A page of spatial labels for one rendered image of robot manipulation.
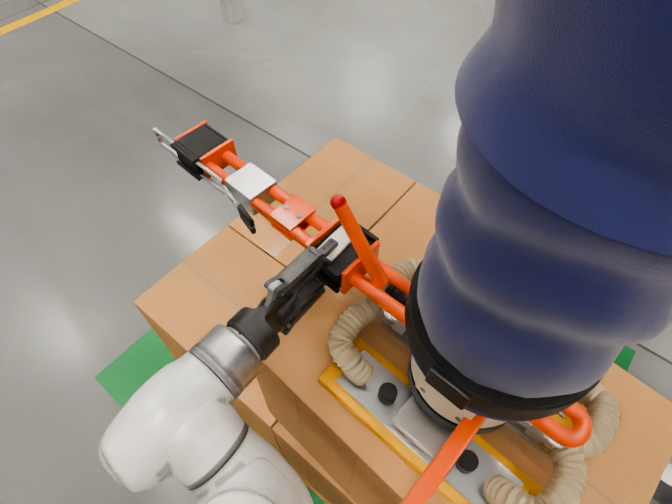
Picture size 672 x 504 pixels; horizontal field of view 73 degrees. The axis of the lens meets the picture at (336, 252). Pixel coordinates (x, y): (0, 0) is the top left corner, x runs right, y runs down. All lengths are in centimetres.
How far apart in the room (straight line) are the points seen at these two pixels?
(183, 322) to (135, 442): 89
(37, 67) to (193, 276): 262
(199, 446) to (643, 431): 65
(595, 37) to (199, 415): 52
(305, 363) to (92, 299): 166
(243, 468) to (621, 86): 53
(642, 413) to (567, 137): 67
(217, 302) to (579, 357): 119
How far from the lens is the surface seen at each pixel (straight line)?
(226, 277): 151
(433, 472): 60
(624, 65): 23
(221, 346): 61
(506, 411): 52
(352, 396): 73
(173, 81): 337
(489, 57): 31
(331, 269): 67
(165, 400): 59
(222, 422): 61
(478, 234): 36
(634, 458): 85
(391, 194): 170
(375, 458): 73
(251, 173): 82
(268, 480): 61
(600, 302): 35
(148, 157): 284
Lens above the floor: 179
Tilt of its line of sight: 55 degrees down
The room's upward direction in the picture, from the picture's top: straight up
